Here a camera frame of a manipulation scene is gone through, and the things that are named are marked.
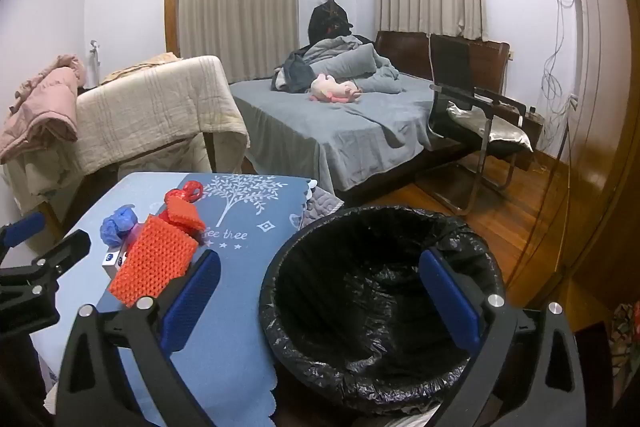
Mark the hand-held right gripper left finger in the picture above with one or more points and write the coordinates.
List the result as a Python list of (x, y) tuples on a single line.
[(192, 297)]

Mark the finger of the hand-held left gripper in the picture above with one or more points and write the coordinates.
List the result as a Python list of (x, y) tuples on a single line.
[(60, 254), (22, 229)]

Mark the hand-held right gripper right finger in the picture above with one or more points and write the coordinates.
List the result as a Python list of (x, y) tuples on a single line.
[(450, 302)]

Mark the orange foam fruit net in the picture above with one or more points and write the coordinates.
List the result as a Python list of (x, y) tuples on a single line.
[(150, 267)]

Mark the small white box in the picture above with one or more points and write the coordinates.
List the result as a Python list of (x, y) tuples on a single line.
[(112, 259)]

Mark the blue plastic bag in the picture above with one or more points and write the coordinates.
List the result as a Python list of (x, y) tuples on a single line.
[(117, 227)]

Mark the black bin with black bag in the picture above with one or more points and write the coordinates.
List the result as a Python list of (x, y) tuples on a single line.
[(350, 307)]

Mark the blue printed tablecloth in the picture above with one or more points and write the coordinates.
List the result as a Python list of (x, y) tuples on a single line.
[(235, 287)]

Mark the pink jacket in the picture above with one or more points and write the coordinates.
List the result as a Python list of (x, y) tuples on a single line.
[(45, 102)]

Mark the grey quilted cloth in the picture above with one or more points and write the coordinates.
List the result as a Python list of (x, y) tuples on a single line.
[(322, 207)]

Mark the beige blanket-covered furniture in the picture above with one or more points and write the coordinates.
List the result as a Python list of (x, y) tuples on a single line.
[(150, 107)]

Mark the silver cushion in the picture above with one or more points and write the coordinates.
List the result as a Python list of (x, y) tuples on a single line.
[(500, 132)]

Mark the patterned cloth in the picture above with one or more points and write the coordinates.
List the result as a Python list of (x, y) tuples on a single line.
[(627, 327)]

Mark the dark wooden nightstand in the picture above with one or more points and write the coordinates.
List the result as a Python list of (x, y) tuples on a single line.
[(532, 127)]

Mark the wooden wardrobe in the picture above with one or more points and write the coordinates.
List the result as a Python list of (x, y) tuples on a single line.
[(600, 157)]

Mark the bed with grey sheet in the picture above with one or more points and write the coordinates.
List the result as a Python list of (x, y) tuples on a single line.
[(320, 127)]

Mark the black cantilever chair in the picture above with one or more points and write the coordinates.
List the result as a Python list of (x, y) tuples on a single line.
[(452, 62)]

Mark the dark clothes pile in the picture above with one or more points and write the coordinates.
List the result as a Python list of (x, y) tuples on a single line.
[(297, 74)]

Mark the pink plush toy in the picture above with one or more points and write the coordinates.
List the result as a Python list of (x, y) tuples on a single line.
[(327, 88)]

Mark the dark wooden headboard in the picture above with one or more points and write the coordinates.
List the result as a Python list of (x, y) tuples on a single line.
[(400, 49)]

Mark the grey duvet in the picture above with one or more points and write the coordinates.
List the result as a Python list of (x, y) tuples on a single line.
[(350, 62)]

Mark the wide beige curtain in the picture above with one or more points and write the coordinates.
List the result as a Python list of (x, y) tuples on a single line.
[(240, 7)]

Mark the black coat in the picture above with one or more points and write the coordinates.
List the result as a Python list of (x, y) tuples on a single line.
[(322, 27)]

